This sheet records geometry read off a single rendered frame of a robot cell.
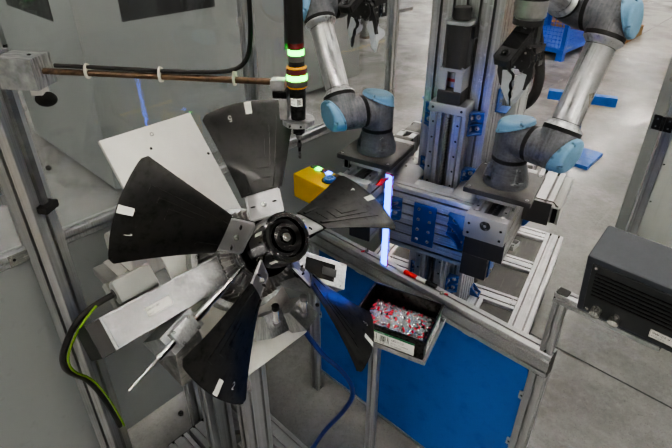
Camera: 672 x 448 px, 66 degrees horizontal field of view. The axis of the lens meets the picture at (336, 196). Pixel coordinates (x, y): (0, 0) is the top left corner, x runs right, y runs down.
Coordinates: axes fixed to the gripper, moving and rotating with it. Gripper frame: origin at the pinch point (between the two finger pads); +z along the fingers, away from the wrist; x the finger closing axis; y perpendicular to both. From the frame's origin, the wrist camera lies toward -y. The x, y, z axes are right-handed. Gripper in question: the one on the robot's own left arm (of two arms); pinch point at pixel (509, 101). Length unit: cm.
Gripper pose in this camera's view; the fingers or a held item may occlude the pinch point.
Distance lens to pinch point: 139.7
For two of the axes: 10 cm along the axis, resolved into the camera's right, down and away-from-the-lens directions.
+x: -7.5, -3.4, 5.7
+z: -0.1, 8.6, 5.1
